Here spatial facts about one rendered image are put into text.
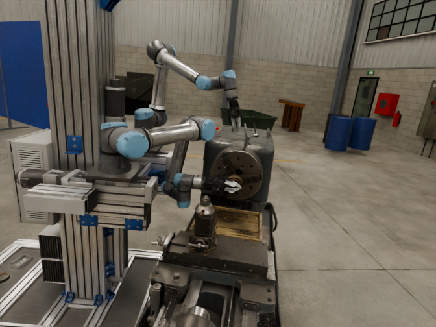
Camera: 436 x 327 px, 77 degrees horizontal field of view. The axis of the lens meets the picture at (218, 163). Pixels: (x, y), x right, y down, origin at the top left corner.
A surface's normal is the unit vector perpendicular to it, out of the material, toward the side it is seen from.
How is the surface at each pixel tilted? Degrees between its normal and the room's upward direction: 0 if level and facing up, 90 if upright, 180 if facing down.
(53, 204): 90
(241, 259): 0
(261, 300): 0
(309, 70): 90
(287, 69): 90
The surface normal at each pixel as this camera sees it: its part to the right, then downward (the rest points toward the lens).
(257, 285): 0.09, -0.95
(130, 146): 0.60, 0.30
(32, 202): -0.02, 0.30
